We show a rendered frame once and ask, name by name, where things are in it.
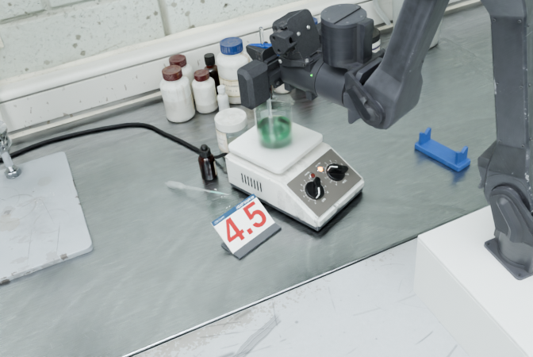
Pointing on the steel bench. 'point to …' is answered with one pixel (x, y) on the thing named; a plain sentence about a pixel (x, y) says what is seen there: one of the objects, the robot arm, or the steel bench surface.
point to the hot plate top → (275, 160)
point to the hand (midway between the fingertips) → (263, 53)
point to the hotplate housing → (261, 183)
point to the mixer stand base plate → (40, 217)
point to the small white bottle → (222, 98)
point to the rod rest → (455, 159)
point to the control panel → (339, 188)
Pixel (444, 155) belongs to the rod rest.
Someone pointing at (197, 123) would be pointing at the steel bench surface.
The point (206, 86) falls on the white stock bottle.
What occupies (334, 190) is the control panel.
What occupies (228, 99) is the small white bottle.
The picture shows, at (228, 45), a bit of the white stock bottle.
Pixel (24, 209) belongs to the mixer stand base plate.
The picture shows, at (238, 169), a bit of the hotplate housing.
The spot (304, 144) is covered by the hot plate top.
